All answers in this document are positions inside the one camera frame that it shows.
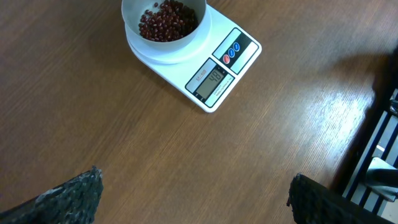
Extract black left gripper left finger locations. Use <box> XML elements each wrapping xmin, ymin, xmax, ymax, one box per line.
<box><xmin>1</xmin><ymin>166</ymin><xmax>104</xmax><ymax>224</ymax></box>

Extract red beans in bowl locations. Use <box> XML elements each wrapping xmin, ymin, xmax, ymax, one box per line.
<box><xmin>138</xmin><ymin>0</ymin><xmax>199</xmax><ymax>42</ymax></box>

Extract white round bowl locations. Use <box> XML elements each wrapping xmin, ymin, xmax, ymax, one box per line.
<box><xmin>121</xmin><ymin>0</ymin><xmax>211</xmax><ymax>51</ymax></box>

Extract white digital kitchen scale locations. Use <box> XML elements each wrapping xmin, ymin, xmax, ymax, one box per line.
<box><xmin>124</xmin><ymin>4</ymin><xmax>262</xmax><ymax>113</ymax></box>

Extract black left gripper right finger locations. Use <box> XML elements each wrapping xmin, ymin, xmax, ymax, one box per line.
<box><xmin>287</xmin><ymin>174</ymin><xmax>392</xmax><ymax>224</ymax></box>

